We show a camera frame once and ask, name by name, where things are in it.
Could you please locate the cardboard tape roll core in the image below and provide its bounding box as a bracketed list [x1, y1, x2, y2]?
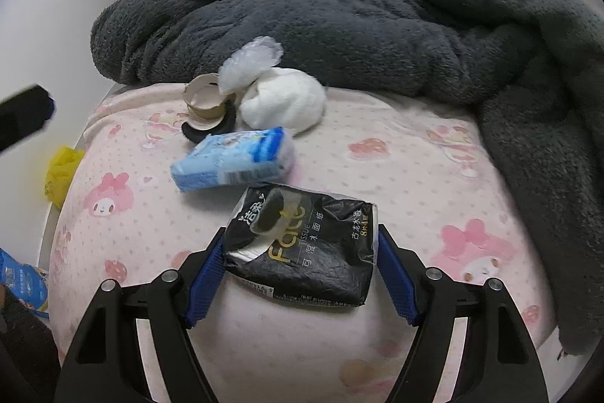
[182, 74, 225, 122]

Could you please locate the pink cartoon print blanket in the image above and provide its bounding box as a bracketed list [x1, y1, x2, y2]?
[49, 85, 554, 402]

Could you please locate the yellow plastic bag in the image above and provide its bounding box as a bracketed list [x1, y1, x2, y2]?
[44, 146, 85, 210]

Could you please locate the bubble wrap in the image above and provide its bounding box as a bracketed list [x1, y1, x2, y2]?
[218, 36, 284, 94]

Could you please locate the black tissue packet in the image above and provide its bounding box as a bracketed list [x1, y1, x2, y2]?
[223, 183, 378, 308]

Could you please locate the black tape roll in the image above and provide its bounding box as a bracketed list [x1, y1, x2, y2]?
[181, 100, 236, 144]

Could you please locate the blue tissue packet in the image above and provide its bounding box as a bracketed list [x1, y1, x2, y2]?
[170, 127, 296, 192]

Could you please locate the dark grey fleece blanket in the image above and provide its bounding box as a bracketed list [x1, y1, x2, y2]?
[90, 0, 603, 355]

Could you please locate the blue snack bag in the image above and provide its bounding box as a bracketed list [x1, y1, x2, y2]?
[0, 250, 49, 319]

